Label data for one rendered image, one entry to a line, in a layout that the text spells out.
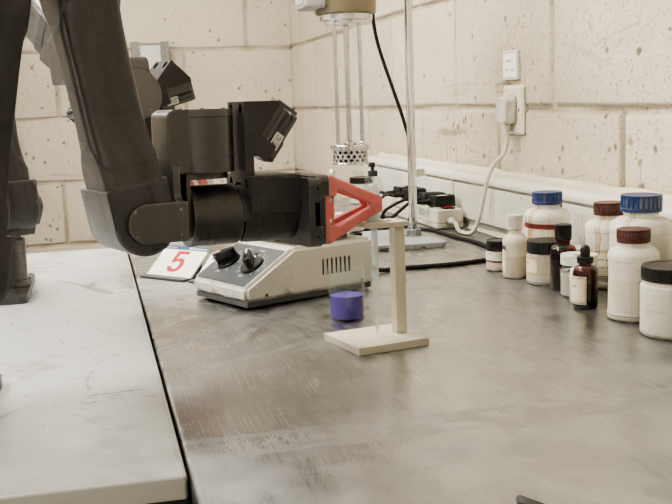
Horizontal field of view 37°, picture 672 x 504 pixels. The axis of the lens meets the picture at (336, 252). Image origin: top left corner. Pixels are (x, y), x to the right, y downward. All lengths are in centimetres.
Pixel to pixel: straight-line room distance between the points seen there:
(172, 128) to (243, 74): 284
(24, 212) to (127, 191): 56
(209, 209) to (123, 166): 9
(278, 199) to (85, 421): 27
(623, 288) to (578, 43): 58
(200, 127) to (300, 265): 39
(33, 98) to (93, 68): 284
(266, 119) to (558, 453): 42
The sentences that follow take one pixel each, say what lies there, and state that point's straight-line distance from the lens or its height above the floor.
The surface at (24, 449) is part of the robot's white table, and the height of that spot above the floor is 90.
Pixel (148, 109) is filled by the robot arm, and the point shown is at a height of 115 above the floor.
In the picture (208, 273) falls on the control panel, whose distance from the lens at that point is 133.
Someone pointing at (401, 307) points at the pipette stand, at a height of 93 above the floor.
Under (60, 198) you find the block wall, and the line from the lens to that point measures 373.
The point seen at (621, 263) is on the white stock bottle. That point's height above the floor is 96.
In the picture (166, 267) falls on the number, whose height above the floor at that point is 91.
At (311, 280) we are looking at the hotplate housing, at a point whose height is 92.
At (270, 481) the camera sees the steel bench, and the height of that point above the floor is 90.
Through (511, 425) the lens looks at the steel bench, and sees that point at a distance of 79.
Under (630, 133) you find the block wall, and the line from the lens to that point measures 149.
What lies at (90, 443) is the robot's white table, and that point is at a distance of 80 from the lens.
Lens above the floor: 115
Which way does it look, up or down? 8 degrees down
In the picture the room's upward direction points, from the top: 2 degrees counter-clockwise
